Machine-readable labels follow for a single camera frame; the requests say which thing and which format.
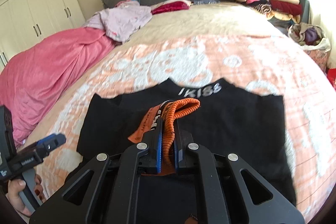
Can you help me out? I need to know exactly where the lilac crumpled garment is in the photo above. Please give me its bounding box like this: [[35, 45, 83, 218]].
[[83, 0, 153, 44]]

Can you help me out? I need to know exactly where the beige bed sheet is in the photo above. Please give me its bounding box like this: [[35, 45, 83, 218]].
[[76, 3, 294, 60]]

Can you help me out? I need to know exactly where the black orange-trimmed sweatshirt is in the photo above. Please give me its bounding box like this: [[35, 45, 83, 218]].
[[76, 77, 297, 224]]

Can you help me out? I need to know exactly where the red plastic bag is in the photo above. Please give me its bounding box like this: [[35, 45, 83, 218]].
[[326, 68, 336, 89]]

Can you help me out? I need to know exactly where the red velvet pillow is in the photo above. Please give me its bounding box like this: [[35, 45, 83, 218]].
[[150, 0, 193, 15]]

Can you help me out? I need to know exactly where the person's left hand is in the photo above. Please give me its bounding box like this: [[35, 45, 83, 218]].
[[6, 174, 46, 217]]

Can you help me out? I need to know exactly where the cream wardrobe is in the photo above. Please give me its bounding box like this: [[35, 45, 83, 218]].
[[1, 0, 85, 68]]

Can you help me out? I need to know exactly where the peach white patterned blanket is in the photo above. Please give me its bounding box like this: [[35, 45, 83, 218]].
[[27, 35, 335, 221]]

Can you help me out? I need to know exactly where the pink duvet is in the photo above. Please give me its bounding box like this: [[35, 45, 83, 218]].
[[1, 27, 116, 147]]

